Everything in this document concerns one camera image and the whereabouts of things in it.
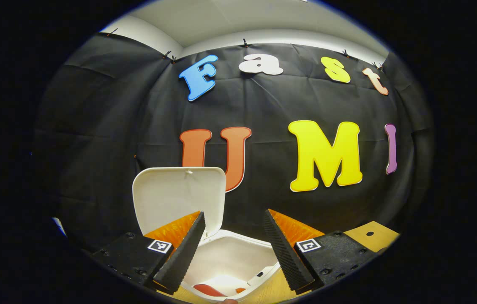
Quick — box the wooden desktop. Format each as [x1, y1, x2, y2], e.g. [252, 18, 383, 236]
[154, 220, 400, 304]

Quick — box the white printed paper sheet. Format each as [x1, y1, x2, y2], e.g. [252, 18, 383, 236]
[52, 217, 68, 237]

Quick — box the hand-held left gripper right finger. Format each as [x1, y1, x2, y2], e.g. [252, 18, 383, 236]
[263, 209, 380, 295]

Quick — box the black backdrop cloth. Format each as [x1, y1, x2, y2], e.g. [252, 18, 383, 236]
[31, 32, 435, 254]

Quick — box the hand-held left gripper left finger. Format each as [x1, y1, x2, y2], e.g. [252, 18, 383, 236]
[90, 211, 206, 296]

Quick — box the white desktop garbage bin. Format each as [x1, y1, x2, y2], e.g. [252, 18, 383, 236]
[132, 167, 281, 302]

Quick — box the red pop can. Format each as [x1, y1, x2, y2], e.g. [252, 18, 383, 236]
[193, 284, 227, 298]

